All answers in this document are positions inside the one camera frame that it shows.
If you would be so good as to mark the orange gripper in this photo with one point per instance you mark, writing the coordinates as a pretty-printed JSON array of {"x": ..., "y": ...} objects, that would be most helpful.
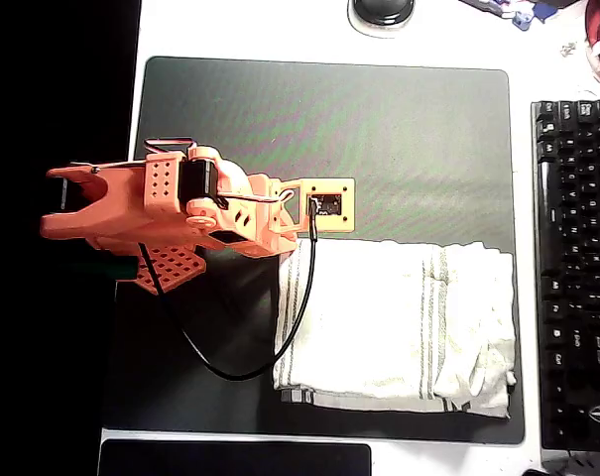
[{"x": 274, "y": 237}]

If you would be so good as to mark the orange perforated base plate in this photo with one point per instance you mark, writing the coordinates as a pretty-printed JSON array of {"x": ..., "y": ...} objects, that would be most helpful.
[{"x": 180, "y": 268}]

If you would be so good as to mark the small metal screws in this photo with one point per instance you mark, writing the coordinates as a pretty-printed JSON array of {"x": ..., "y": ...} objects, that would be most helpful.
[{"x": 568, "y": 48}]

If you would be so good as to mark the dark desk mat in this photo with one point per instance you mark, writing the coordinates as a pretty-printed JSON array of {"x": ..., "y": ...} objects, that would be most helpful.
[{"x": 329, "y": 124}]

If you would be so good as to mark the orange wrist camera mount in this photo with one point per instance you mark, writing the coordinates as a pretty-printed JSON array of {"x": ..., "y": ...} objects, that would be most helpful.
[{"x": 331, "y": 225}]

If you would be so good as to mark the white striped towel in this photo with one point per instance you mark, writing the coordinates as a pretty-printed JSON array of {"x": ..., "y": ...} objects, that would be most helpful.
[{"x": 379, "y": 322}]

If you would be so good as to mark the blue plastic parts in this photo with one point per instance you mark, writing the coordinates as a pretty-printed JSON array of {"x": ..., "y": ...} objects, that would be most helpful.
[{"x": 522, "y": 19}]

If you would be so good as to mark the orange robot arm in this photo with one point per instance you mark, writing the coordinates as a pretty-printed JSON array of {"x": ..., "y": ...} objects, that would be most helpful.
[{"x": 126, "y": 198}]

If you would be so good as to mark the black keyboard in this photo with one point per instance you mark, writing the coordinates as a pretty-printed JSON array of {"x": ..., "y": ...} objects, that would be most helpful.
[{"x": 577, "y": 273}]

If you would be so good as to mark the black flat tablet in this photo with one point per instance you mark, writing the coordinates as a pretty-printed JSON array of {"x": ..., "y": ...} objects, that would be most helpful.
[{"x": 230, "y": 461}]

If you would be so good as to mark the round dark glass cup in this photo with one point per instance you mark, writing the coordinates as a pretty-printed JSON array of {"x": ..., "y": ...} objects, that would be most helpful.
[{"x": 381, "y": 12}]

